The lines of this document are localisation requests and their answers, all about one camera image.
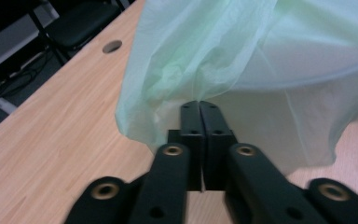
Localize white desk frame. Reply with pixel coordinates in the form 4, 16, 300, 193
0, 2, 61, 115

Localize clear plastic cup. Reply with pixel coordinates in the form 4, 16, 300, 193
158, 59, 358, 177

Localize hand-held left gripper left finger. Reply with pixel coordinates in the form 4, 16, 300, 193
167, 100, 205, 192

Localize green plastic bag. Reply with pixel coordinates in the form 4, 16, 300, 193
114, 0, 358, 175

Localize black floor cables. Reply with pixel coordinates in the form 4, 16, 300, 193
0, 49, 55, 107

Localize black folding chair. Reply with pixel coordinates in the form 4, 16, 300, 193
27, 0, 123, 61

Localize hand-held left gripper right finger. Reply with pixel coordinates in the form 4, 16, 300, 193
199, 100, 239, 191

